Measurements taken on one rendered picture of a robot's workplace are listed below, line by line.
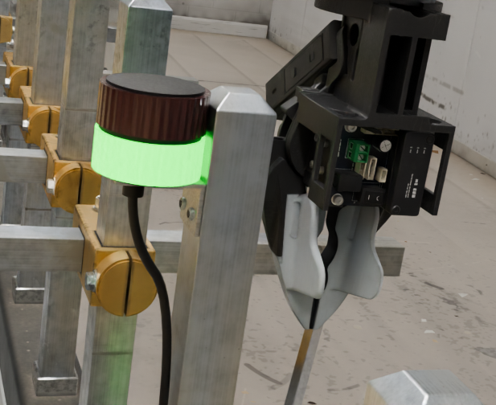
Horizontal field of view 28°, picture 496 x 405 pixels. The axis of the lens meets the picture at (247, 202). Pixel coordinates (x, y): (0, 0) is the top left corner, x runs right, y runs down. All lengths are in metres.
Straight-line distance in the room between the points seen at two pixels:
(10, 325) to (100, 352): 0.46
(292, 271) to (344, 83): 0.12
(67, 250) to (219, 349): 0.30
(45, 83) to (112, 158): 0.76
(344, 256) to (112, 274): 0.24
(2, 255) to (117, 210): 0.11
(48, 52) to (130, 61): 0.51
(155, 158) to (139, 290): 0.30
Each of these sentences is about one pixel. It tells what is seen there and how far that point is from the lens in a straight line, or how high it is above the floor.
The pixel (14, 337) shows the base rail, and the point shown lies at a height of 0.70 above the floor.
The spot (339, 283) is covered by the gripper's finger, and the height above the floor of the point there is 1.03.
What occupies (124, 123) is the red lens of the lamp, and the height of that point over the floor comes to 1.13.
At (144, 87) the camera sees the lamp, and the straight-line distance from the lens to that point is 0.53.
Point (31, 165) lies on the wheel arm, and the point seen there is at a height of 0.95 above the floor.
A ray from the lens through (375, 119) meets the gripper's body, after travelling 0.54.
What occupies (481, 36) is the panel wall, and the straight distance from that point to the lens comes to 5.86.
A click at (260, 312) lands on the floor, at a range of 3.23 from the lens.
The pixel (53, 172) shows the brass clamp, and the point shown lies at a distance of 1.05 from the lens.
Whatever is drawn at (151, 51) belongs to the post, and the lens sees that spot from 0.78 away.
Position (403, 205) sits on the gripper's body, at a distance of 0.57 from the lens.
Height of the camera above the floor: 1.25
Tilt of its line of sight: 17 degrees down
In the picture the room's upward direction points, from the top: 8 degrees clockwise
